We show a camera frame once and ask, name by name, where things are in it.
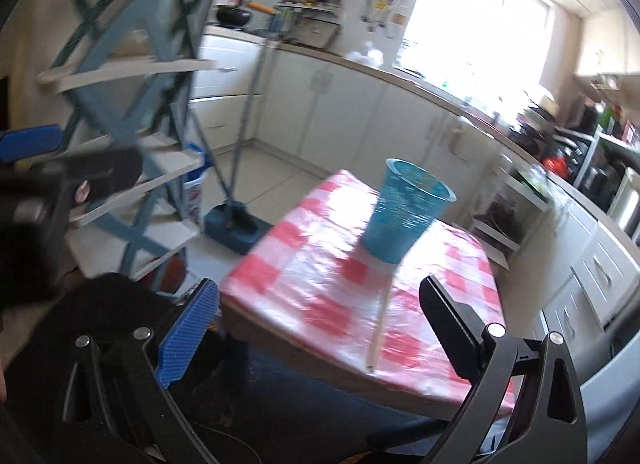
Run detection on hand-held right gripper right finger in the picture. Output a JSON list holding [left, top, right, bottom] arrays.
[[419, 275, 588, 464]]

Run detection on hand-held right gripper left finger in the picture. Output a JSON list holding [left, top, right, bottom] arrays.
[[60, 278, 223, 464]]

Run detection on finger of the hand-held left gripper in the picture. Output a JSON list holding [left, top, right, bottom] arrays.
[[0, 125, 62, 163], [47, 146, 146, 205]]

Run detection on wooden chopstick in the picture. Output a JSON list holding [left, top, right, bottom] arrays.
[[367, 289, 393, 372]]

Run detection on teal perforated utensil holder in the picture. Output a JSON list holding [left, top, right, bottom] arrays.
[[361, 158, 457, 265]]

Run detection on floral print trash bin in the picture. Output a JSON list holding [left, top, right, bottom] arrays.
[[182, 179, 207, 232]]

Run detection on white and blue wooden shelf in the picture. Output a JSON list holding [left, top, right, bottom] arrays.
[[37, 0, 256, 295]]

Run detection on white kitchen trolley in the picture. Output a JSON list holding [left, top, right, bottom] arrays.
[[472, 154, 551, 265]]

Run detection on red white checkered tablecloth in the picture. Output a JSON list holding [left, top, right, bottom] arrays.
[[220, 169, 516, 417]]

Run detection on person's blue jeans leg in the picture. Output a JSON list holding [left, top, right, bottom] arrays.
[[225, 344, 476, 464]]

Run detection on white bag on cabinet door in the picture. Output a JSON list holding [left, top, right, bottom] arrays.
[[450, 116, 476, 159]]

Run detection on red plastic bag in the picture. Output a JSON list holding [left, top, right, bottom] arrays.
[[542, 156, 568, 179]]

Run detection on black cooking pot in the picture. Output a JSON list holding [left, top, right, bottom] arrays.
[[215, 4, 251, 29]]

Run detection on black toaster oven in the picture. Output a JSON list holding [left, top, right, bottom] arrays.
[[550, 126, 601, 185]]

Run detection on dish rack with bowls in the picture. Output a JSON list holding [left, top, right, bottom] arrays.
[[515, 104, 561, 155]]

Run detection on white electric kettle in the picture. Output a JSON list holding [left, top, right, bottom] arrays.
[[607, 166, 640, 245]]

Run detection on cream kitchen base cabinets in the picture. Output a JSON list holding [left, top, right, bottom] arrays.
[[190, 26, 640, 345]]

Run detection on appliance storage shelf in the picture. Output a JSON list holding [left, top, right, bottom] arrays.
[[580, 124, 640, 249]]

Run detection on green bottle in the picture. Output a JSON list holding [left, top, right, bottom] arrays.
[[597, 106, 618, 137]]

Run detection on white plastic bag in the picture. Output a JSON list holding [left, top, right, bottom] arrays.
[[347, 41, 386, 67]]

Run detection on kitchen window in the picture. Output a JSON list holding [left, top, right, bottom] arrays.
[[400, 0, 556, 104]]

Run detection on blue dustpan with handle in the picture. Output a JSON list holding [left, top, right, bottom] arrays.
[[204, 201, 273, 255]]

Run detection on wall utensil rack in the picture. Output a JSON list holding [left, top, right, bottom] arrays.
[[275, 0, 346, 49]]

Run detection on cream wall cabinet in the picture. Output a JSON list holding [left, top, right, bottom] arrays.
[[575, 8, 640, 77]]

